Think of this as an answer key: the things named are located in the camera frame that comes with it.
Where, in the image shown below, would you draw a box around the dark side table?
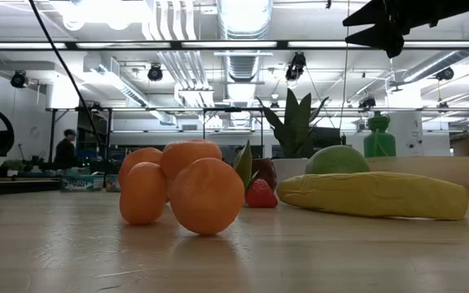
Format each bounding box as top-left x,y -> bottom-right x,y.
0,177 -> 62,198

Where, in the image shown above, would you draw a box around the small red toy strawberry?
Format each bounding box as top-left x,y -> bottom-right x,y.
243,178 -> 279,209

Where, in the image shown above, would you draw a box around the small printed cardboard box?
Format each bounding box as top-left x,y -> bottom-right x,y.
104,173 -> 121,193

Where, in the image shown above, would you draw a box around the teal tissue box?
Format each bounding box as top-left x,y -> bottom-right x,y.
59,174 -> 106,193

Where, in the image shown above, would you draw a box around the black metal rig frame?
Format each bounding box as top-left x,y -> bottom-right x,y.
0,39 -> 469,51

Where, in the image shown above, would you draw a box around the orange plastic bin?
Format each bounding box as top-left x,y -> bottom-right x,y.
366,155 -> 469,195

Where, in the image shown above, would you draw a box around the green squeeze bottle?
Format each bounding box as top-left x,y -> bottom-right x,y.
362,112 -> 397,159

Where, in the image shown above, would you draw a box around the white ceiling pipes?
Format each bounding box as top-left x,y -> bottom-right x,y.
142,0 -> 217,109

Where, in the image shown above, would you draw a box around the dark red toy apple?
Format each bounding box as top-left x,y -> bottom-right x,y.
252,157 -> 278,193

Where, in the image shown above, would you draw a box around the person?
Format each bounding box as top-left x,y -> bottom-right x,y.
52,128 -> 79,170

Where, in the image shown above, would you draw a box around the black ceiling spotlight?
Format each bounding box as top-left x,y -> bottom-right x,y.
357,95 -> 378,110
9,69 -> 28,90
284,51 -> 307,82
435,66 -> 455,82
147,63 -> 164,83

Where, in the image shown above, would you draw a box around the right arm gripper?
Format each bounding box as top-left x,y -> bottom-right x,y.
342,0 -> 469,59

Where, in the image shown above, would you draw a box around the green plant in white pot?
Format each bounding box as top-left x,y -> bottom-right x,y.
256,88 -> 331,186

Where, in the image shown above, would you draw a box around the green toy pear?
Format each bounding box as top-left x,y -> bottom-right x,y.
304,144 -> 371,177

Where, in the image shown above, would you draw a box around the silver ventilation duct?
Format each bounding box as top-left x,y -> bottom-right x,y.
217,0 -> 274,83
401,20 -> 469,85

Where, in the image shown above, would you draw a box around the small green background plant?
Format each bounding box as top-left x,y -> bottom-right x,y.
0,159 -> 26,177

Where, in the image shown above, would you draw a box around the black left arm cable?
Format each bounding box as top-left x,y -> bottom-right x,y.
28,0 -> 105,146

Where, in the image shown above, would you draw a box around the yellow toy banana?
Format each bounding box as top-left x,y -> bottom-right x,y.
275,170 -> 469,221

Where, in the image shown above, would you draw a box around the orange mandarin bunch with leaf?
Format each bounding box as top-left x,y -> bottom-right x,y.
118,138 -> 260,237

